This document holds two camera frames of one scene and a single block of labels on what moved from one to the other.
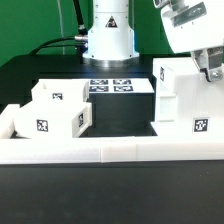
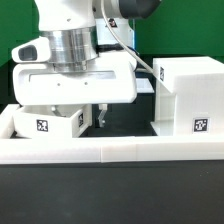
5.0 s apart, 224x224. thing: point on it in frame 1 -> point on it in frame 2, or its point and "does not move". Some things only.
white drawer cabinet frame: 185,104 does not move
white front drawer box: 52,119 does not move
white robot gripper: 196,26 -> 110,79
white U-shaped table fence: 47,150 does not move
